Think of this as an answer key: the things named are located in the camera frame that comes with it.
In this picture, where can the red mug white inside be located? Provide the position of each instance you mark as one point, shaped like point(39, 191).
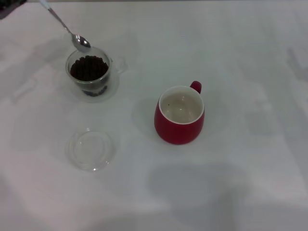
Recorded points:
point(175, 131)

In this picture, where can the dark coffee beans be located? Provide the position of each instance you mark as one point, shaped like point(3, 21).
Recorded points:
point(88, 68)

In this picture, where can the clear glass lid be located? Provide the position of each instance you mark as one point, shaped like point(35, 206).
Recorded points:
point(90, 149)

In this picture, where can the white tablecloth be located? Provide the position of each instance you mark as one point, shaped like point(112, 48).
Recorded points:
point(216, 48)

